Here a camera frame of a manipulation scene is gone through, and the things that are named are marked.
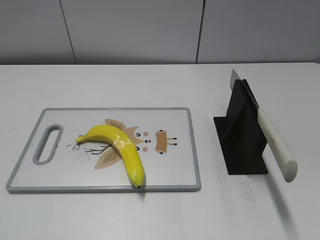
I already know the white-handled kitchen knife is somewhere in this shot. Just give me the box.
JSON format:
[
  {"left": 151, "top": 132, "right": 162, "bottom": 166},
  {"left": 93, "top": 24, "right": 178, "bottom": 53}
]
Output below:
[{"left": 230, "top": 69, "right": 298, "bottom": 183}]

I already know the yellow plastic banana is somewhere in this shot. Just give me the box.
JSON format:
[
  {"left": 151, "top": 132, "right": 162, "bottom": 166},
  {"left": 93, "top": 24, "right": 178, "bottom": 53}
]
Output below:
[{"left": 75, "top": 125, "right": 145, "bottom": 189}]

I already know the black knife stand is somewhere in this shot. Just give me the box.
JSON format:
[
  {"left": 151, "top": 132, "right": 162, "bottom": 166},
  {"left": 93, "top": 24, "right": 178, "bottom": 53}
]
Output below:
[{"left": 213, "top": 79, "right": 268, "bottom": 175}]

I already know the white grey-rimmed cutting board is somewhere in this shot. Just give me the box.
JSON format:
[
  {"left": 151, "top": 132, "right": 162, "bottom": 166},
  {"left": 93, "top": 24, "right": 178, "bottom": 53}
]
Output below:
[{"left": 6, "top": 107, "right": 201, "bottom": 194}]

